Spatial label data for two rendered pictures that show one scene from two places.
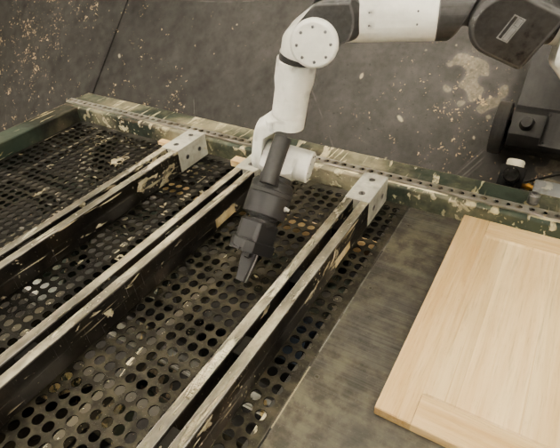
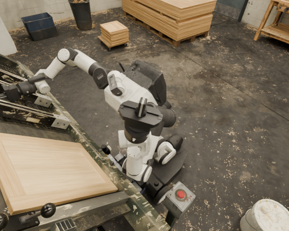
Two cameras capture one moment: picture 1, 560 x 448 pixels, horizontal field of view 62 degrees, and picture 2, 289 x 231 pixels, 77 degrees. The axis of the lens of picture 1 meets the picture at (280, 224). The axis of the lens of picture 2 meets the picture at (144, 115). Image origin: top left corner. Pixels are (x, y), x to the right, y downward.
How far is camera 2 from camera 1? 0.74 m
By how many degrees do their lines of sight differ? 32
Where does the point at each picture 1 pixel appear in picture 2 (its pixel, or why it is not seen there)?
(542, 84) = not seen: hidden behind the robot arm
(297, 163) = (41, 84)
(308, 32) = (63, 51)
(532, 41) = (102, 82)
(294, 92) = (53, 65)
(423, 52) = not seen: hidden behind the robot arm
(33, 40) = (35, 61)
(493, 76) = not seen: hidden behind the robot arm
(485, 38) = (95, 75)
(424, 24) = (86, 66)
